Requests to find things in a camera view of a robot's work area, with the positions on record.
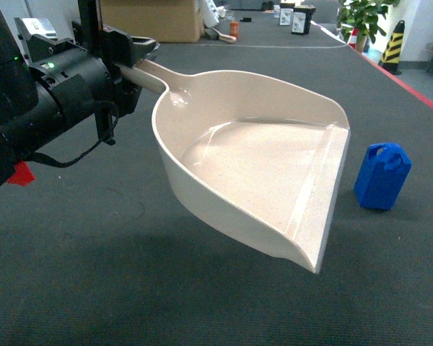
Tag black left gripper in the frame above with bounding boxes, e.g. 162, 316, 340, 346
15, 18, 160, 117

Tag beige plastic dustpan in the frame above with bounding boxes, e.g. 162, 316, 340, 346
121, 60, 350, 273

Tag blue plastic part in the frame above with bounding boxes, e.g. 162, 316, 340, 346
354, 143, 412, 210

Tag large cardboard box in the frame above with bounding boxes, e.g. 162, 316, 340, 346
100, 0, 204, 43

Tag orange bottle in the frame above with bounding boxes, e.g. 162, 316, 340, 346
229, 20, 239, 40

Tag small white box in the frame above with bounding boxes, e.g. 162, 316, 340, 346
279, 3, 295, 26

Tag red plastic tag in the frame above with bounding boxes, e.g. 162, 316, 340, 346
6, 161, 35, 187

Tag black white box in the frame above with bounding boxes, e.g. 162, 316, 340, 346
291, 6, 316, 35

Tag red white traffic cone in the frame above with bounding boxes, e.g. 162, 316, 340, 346
347, 27, 359, 50

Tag green potted plant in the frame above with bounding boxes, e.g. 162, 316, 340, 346
338, 0, 400, 53

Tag yellow black traffic cone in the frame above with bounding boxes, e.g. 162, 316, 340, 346
378, 20, 406, 75

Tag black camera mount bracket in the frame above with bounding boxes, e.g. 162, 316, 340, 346
76, 0, 102, 52

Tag wooden handled brush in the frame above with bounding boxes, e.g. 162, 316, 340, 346
204, 27, 237, 43

